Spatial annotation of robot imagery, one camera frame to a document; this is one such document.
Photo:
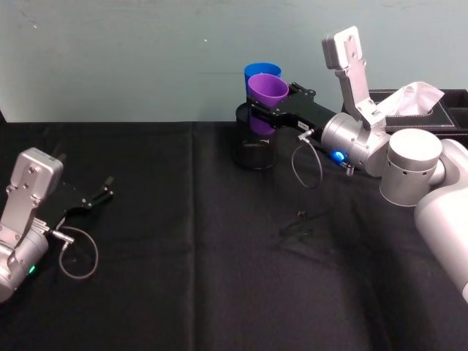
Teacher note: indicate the blue plastic cup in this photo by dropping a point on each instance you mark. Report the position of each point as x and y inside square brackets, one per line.
[256, 70]

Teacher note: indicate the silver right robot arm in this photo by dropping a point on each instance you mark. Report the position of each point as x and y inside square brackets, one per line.
[409, 164]

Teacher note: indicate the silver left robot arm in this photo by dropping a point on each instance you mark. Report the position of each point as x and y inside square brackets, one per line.
[22, 248]

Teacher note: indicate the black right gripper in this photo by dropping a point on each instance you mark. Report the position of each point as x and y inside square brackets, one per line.
[305, 109]

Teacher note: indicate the purple plastic cup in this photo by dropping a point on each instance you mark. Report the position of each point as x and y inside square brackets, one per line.
[265, 89]

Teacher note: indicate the black table cloth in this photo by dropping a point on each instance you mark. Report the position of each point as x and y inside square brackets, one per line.
[183, 292]

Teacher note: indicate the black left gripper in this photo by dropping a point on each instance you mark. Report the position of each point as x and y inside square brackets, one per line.
[71, 199]

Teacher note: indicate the black cylindrical container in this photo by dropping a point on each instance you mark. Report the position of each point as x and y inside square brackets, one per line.
[256, 153]

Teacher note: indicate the black leather tissue box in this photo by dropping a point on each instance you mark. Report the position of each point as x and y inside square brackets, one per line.
[438, 118]

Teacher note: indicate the white tissue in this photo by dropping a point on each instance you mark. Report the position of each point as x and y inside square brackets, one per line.
[413, 97]

